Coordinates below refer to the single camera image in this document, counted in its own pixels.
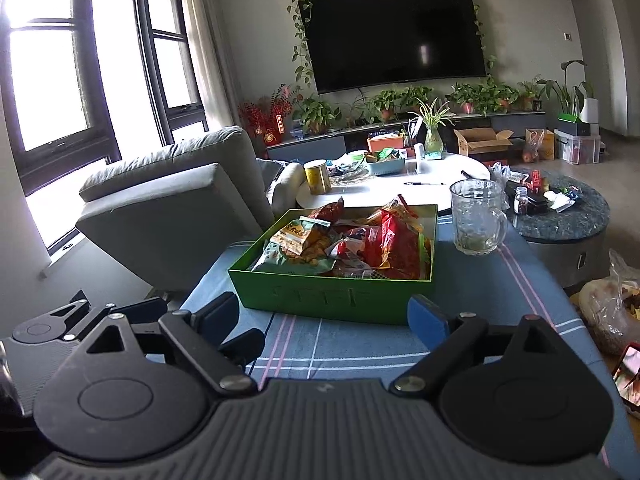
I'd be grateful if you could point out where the white round table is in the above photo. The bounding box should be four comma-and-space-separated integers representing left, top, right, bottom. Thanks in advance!
296, 152, 493, 210

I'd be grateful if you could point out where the brown red snack packet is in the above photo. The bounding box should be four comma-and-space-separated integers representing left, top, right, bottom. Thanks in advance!
307, 197, 346, 222

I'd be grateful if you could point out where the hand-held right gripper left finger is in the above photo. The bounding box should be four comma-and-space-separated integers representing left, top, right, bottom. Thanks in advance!
75, 291, 259, 397

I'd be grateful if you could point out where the red chip bag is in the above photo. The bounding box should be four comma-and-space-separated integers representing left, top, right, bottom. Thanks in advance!
330, 225, 386, 271

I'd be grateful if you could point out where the orange box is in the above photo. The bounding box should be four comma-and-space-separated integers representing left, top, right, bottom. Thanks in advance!
367, 135, 406, 154

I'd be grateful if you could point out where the light blue tray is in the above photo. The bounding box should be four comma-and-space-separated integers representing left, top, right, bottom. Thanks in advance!
365, 152, 407, 176

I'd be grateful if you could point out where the clear storage bin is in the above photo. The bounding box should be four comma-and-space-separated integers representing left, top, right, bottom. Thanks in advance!
555, 129, 602, 165

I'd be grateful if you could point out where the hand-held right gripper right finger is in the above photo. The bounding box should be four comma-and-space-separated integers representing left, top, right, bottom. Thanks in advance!
390, 294, 569, 397

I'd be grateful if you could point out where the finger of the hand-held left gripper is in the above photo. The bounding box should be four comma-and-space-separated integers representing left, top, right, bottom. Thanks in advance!
65, 296, 169, 341
218, 328, 266, 367

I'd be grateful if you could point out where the open cardboard box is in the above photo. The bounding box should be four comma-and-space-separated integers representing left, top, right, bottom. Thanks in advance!
453, 127, 515, 157

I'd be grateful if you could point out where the dark framed window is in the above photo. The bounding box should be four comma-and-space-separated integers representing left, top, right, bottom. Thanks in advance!
134, 0, 210, 147
0, 0, 122, 256

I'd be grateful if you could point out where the tall plant in white pot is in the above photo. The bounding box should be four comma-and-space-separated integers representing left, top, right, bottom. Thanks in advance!
537, 59, 601, 124

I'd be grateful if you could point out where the row of potted plants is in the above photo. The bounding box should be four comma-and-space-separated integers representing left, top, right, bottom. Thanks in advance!
401, 76, 545, 117

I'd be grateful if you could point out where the green snack bag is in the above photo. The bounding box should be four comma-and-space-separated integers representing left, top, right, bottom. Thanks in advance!
250, 216, 337, 276

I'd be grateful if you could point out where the potted green plant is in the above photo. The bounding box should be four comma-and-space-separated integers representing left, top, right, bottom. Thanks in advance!
292, 97, 342, 135
369, 89, 402, 122

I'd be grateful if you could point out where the beige curtain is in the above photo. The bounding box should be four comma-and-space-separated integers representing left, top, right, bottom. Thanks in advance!
177, 0, 252, 132

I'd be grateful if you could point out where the yellow can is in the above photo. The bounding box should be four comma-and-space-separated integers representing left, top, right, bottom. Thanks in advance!
303, 159, 332, 196

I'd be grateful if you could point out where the green cardboard box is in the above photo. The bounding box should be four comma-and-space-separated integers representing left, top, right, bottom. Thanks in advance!
227, 203, 439, 326

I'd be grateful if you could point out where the dark round table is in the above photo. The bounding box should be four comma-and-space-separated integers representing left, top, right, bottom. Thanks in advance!
500, 167, 612, 289

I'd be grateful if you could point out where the dark television cabinet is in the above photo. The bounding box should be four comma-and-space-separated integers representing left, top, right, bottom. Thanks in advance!
265, 111, 549, 162

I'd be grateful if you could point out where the spider plant in green vase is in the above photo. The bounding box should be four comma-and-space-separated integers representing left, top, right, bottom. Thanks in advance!
409, 97, 457, 155

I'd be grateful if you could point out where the glass mug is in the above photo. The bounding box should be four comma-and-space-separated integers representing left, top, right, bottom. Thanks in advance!
449, 178, 509, 256

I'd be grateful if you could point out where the clear plastic bag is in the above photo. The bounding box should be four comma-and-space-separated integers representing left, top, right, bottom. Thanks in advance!
575, 249, 640, 362

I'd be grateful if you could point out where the grey armchair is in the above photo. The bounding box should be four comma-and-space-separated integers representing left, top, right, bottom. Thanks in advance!
75, 126, 306, 294

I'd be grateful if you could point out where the red flower plant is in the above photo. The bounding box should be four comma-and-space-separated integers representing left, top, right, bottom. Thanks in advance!
239, 85, 302, 147

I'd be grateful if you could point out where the red and yellow crayfish snack bag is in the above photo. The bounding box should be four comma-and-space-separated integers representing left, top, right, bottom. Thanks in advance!
377, 196, 427, 281

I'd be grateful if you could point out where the phone in red case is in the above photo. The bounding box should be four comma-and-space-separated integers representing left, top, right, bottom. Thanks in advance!
611, 342, 640, 407

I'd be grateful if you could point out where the black wall television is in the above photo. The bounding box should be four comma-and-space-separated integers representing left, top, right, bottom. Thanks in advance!
298, 0, 487, 95

